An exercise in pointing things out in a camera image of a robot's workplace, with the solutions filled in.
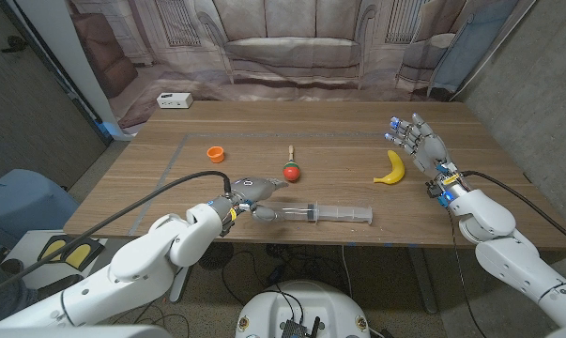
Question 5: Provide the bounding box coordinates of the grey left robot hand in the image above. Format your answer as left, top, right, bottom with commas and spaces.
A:
229, 177, 289, 223

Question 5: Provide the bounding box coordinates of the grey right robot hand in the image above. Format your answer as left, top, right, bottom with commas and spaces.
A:
384, 112, 451, 179

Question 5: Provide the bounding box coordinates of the large clear plastic syringe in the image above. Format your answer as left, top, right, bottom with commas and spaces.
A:
263, 201, 374, 226

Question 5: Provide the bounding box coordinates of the red green wooden maraca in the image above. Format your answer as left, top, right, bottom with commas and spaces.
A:
283, 145, 302, 183

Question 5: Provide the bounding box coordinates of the yellow toy banana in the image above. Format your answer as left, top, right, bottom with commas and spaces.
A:
373, 149, 406, 186

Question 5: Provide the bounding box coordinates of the black round floor fan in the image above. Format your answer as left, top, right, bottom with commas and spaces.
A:
197, 241, 236, 272

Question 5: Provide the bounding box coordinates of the white power strip box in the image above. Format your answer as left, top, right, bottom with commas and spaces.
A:
156, 92, 194, 110

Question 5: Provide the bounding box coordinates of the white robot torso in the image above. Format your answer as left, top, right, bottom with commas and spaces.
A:
235, 280, 372, 338

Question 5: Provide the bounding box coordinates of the grey table leg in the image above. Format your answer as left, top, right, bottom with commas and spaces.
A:
168, 265, 193, 304
406, 247, 439, 315

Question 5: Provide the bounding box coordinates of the printed sofa room backdrop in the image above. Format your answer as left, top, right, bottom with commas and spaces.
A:
66, 0, 540, 131

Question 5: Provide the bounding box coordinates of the black yellow foot pedal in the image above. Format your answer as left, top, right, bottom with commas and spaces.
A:
37, 234, 106, 272

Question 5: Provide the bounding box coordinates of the blue covered chair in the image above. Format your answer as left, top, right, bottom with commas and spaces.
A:
0, 168, 81, 257

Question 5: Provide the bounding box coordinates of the person operator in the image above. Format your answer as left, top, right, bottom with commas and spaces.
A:
0, 243, 42, 325

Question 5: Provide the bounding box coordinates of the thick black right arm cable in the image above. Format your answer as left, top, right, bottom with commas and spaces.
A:
459, 169, 566, 250

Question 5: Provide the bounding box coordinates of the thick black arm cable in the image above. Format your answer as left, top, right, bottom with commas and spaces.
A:
0, 170, 233, 300
459, 169, 566, 250

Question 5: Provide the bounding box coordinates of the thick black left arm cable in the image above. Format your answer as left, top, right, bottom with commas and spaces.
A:
0, 170, 233, 300

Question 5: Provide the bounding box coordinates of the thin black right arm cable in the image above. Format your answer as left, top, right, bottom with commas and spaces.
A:
445, 205, 489, 338

